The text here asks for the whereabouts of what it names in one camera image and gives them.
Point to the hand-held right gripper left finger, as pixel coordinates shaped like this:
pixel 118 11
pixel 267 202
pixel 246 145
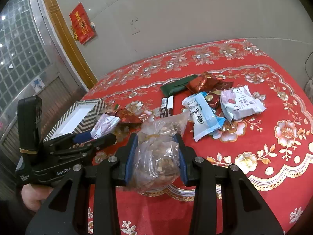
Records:
pixel 130 161

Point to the dark red snack packet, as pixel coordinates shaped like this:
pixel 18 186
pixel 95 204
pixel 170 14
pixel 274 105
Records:
pixel 223 85

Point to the dark red gold packet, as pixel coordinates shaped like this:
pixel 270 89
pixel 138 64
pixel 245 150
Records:
pixel 214 99

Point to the white packet with pink print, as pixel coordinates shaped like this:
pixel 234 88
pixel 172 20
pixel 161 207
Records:
pixel 240 102

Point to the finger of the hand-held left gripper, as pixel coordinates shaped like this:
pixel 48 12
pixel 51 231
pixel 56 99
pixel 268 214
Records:
pixel 105 140
pixel 82 137

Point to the wooden door frame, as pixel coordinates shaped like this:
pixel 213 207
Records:
pixel 63 29

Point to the pink white snack packet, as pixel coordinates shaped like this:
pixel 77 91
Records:
pixel 105 124

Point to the blue white snack packet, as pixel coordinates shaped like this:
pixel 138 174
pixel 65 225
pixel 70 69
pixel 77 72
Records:
pixel 200 117

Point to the green snack packet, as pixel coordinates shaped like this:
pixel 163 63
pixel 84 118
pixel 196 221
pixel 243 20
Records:
pixel 176 87

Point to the person's left hand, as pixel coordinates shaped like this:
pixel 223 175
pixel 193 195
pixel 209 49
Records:
pixel 31 198

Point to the clear plastic bag of nuts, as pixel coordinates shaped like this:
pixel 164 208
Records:
pixel 159 156

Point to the metal door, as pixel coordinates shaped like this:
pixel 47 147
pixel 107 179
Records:
pixel 56 90

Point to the red patterned snack packet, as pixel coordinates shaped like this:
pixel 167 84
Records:
pixel 128 117

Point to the red floral tablecloth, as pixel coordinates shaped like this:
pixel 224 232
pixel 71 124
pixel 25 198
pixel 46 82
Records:
pixel 269 151

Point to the shiny red foil packet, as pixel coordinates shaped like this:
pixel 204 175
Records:
pixel 203 82

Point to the red wall decoration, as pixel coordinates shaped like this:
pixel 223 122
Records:
pixel 82 24

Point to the glass block window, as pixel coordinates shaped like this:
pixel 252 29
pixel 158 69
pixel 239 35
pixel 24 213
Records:
pixel 19 41

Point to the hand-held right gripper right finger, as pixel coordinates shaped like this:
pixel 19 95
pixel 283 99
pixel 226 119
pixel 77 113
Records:
pixel 183 164

